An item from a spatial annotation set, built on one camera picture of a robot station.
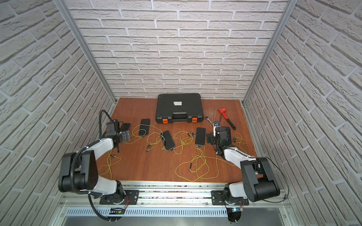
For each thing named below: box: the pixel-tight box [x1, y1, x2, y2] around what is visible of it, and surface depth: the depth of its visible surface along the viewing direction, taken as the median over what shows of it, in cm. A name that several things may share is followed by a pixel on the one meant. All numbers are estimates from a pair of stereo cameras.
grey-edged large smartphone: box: [195, 127, 207, 147], surface depth 99 cm
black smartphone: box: [138, 118, 151, 136], surface depth 103 cm
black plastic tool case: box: [155, 92, 205, 124], surface depth 108 cm
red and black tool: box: [218, 107, 237, 130], surface depth 109 cm
